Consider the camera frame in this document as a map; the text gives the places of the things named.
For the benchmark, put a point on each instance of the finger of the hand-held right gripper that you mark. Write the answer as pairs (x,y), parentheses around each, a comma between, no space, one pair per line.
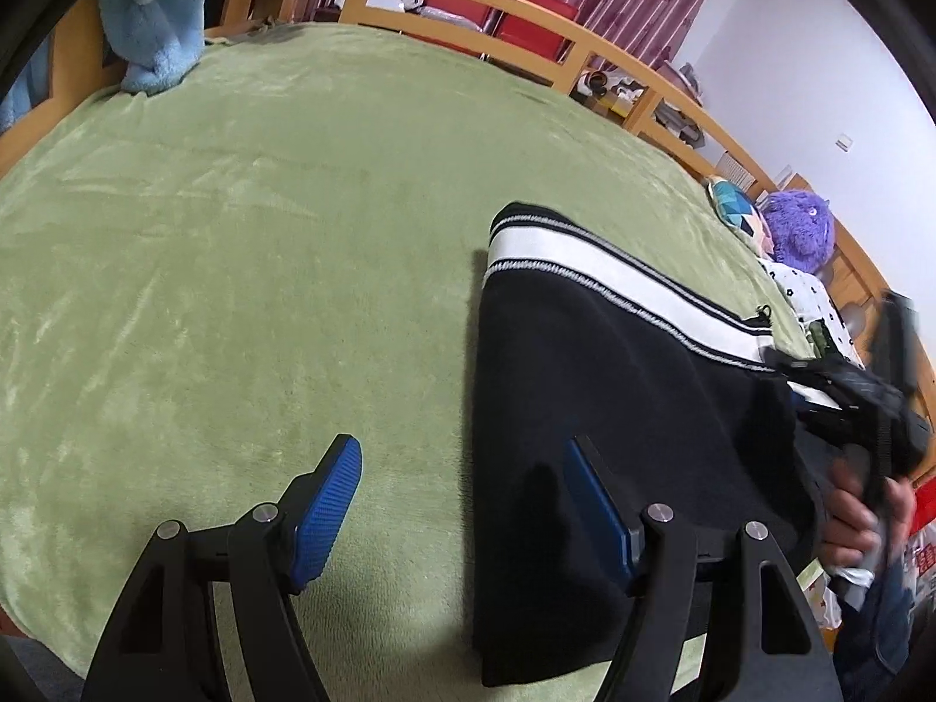
(801,369)
(819,417)

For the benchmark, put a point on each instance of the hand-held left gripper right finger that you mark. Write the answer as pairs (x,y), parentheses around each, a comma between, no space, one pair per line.
(596,504)

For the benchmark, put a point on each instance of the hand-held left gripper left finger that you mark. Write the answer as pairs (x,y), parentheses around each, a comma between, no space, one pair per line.
(329,519)

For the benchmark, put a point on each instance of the black pants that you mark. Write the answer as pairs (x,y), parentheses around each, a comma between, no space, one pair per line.
(621,380)

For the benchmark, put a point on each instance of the person's right hand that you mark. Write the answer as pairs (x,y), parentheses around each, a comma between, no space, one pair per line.
(852,519)

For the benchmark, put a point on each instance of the dark green cloth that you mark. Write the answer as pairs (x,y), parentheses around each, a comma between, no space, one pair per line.
(820,336)

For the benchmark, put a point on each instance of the white floral pillow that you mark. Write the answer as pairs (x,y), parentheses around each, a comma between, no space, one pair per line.
(804,292)

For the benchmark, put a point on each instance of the purple plush toy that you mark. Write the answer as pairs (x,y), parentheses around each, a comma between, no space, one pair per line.
(797,230)

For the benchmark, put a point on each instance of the red box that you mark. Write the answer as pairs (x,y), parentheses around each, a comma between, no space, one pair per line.
(923,556)

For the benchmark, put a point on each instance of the geometric patterned pillow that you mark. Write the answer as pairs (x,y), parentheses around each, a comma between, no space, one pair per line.
(735,201)

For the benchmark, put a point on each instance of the person's blue jeans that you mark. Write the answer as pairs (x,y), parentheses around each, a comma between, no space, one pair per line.
(877,636)

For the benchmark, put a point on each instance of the green fleece blanket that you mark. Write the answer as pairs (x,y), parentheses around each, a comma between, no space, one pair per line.
(256,234)

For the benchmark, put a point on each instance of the pile of papers and boxes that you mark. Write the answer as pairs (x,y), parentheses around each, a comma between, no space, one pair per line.
(621,88)

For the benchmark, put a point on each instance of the red chair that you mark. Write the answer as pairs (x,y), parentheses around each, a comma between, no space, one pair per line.
(472,14)
(545,11)

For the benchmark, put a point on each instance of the light blue fleece robe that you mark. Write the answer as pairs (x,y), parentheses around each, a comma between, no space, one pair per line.
(153,22)

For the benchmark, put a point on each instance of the white wall outlet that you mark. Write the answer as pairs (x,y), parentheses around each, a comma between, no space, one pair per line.
(844,142)

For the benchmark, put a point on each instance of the wooden bed frame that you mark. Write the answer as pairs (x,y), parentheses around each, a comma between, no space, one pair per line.
(581,66)

